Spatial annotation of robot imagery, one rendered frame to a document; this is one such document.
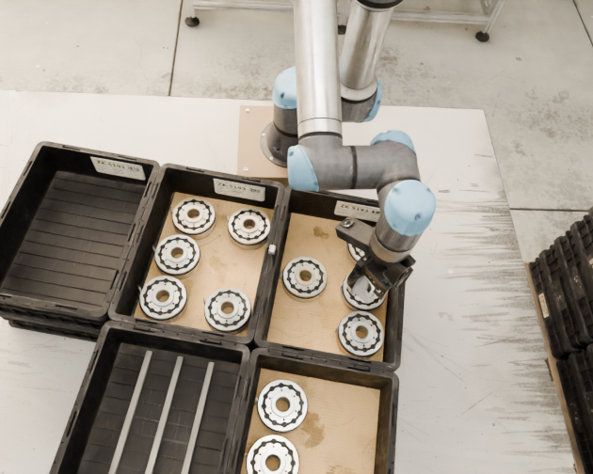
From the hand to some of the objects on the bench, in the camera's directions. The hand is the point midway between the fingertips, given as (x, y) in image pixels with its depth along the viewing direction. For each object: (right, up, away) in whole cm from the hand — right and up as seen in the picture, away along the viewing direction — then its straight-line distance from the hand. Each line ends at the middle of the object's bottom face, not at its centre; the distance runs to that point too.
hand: (360, 280), depth 108 cm
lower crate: (-66, +2, +23) cm, 69 cm away
